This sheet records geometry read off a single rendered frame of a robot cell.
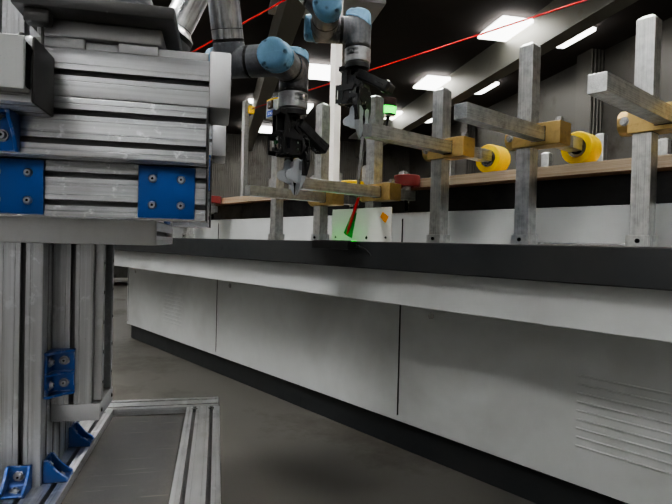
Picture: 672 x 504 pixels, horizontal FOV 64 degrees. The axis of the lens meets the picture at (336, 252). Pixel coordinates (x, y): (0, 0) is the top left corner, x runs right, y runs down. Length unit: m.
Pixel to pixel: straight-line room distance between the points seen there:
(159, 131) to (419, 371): 1.19
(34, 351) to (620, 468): 1.30
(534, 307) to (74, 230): 0.97
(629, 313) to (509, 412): 0.54
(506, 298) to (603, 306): 0.22
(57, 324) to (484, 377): 1.12
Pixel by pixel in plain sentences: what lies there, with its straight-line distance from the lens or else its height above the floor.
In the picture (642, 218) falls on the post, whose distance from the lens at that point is 1.19.
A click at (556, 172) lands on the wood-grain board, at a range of 1.45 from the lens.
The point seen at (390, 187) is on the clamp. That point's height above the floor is 0.86.
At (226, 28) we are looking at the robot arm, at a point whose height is 1.18.
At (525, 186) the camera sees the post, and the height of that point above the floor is 0.83.
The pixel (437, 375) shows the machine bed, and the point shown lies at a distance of 1.75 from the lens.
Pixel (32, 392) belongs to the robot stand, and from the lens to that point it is 1.16.
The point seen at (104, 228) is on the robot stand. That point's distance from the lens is 1.03.
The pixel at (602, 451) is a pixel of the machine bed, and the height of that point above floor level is 0.20.
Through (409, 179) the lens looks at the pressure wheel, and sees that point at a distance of 1.64.
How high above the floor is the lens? 0.69
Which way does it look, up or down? 1 degrees down
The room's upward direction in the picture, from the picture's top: 1 degrees clockwise
